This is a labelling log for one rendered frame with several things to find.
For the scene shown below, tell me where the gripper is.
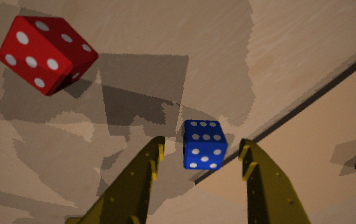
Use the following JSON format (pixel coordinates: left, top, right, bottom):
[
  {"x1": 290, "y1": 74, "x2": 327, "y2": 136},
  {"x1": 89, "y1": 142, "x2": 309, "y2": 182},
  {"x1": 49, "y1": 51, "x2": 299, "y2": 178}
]
[{"x1": 77, "y1": 136, "x2": 311, "y2": 224}]

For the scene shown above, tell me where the red die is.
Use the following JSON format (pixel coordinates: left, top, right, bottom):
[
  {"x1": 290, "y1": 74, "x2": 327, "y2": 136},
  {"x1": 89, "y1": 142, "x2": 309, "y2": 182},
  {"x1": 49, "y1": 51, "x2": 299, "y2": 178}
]
[{"x1": 0, "y1": 16, "x2": 98, "y2": 96}]

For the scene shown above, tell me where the blue die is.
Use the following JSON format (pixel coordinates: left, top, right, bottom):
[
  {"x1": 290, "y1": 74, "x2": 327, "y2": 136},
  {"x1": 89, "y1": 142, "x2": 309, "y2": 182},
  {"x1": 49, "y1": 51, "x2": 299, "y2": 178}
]
[{"x1": 183, "y1": 120, "x2": 228, "y2": 170}]

